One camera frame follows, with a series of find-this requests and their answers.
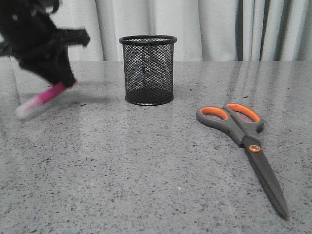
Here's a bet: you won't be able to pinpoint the pink marker pen clear cap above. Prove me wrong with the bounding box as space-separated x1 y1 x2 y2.
15 81 68 119

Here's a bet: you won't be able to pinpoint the grey orange handled scissors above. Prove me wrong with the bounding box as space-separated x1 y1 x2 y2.
196 103 289 220

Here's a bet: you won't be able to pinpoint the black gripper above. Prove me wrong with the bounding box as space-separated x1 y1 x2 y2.
0 0 90 87

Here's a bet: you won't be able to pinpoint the grey pleated curtain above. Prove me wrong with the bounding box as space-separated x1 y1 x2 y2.
0 0 312 62

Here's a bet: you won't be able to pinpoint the black wire mesh pen cup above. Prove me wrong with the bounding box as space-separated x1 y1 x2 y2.
119 35 177 106

